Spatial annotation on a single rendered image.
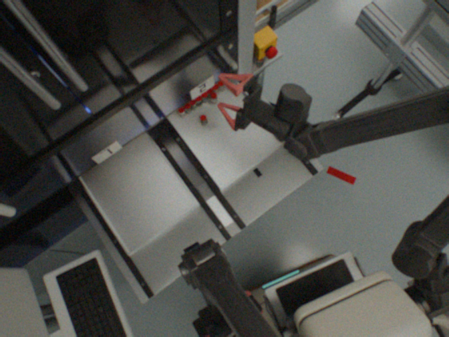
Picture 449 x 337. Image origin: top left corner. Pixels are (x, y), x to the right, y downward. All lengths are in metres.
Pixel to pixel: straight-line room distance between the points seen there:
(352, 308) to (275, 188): 0.57
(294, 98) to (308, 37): 1.72
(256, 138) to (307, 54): 1.27
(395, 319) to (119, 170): 0.90
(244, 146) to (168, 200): 0.30
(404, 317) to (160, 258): 0.73
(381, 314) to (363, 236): 1.45
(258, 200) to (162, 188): 0.31
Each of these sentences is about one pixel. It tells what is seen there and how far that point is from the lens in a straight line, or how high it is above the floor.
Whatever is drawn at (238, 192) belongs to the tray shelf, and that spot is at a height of 0.88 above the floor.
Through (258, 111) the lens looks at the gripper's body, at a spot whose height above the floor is 1.27.
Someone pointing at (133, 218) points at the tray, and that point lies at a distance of 1.26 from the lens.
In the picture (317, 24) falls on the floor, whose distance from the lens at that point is 2.60.
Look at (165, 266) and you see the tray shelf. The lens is 1.23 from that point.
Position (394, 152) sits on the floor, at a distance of 2.36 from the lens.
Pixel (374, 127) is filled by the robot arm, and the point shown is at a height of 1.41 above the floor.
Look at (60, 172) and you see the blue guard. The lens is 1.15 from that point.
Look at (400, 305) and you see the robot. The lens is 0.79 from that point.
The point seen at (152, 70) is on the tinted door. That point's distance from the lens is 0.99.
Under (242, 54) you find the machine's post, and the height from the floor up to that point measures 1.06.
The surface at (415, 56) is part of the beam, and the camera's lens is 1.96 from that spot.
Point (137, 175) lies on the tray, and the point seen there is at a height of 0.88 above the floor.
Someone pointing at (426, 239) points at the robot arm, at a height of 1.31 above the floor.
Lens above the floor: 2.09
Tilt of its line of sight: 75 degrees down
